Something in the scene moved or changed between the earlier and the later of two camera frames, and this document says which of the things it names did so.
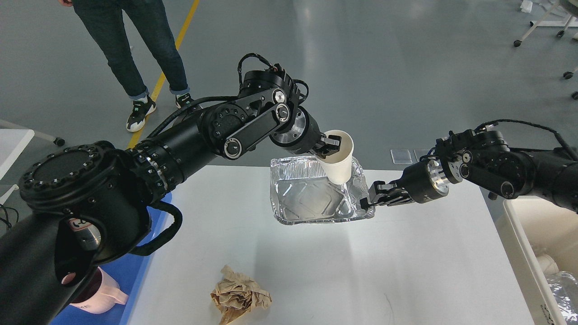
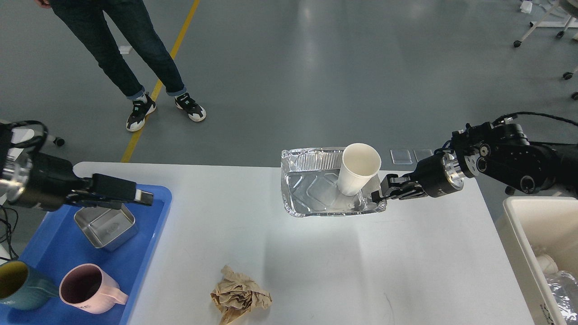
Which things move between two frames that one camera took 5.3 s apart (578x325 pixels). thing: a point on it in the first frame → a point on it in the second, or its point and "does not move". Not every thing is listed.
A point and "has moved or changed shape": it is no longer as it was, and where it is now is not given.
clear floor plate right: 421,152 does not move
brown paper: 236,294 does not move
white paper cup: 337,166 → 360,162
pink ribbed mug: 100,294 does not move
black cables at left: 7,221 does not move
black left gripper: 304,136 → 44,182
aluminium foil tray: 301,193 has moved or changed shape
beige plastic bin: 529,226 does not move
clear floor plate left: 401,156 does not move
